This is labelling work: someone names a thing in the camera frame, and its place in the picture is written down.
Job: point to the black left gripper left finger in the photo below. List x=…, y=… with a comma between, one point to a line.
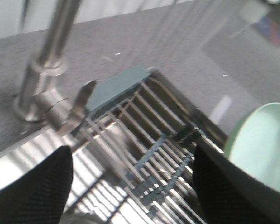
x=39, y=196

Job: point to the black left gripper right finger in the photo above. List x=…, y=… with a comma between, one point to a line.
x=228, y=195

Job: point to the light green round plate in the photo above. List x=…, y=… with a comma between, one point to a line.
x=254, y=144

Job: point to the grey dish drying rack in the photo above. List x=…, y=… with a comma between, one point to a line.
x=146, y=132

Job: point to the steel kitchen faucet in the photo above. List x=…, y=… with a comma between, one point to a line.
x=39, y=99

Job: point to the stainless steel sink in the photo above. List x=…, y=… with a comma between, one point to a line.
x=93, y=198

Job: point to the white pleated curtain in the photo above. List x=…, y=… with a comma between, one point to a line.
x=24, y=16

